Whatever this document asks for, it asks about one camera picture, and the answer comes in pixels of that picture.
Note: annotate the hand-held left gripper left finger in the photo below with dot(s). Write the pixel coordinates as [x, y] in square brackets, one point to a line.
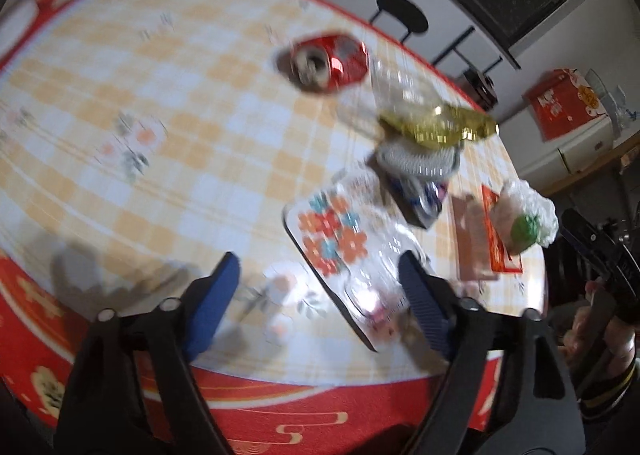
[215, 305]

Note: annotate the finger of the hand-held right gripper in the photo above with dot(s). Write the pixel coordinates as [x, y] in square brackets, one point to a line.
[582, 232]

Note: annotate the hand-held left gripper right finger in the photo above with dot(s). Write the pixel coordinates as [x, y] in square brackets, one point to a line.
[425, 305]

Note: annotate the floral clear plastic tray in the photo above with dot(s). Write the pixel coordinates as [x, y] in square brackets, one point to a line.
[330, 235]

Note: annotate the clear plastic container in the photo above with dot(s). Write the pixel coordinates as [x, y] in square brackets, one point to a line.
[395, 85]

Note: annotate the person's right forearm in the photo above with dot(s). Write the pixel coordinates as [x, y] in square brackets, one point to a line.
[610, 395]

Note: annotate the person's right hand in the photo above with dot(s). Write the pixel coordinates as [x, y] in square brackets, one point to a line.
[617, 340]

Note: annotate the white foam fruit net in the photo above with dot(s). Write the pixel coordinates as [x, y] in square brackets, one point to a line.
[537, 205]

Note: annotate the green round fruit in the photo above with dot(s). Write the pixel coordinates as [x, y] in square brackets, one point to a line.
[527, 228]

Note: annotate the brown paper card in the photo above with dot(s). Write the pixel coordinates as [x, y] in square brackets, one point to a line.
[470, 240]

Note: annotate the red envelope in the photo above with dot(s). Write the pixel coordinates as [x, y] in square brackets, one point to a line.
[502, 257]

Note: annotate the blue printed packet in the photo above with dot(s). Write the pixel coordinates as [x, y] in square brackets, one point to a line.
[425, 200]

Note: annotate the red patterned tablecloth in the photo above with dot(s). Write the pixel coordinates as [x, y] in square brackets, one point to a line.
[300, 410]

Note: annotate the gold foil wrapper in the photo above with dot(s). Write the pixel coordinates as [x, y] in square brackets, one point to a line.
[440, 127]

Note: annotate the black metal rack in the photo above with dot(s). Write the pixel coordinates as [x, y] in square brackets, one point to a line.
[462, 42]

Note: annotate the red soda can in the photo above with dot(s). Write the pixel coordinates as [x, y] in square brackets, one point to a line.
[345, 55]

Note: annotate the black round stool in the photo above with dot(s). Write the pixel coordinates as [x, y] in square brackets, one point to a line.
[400, 15]

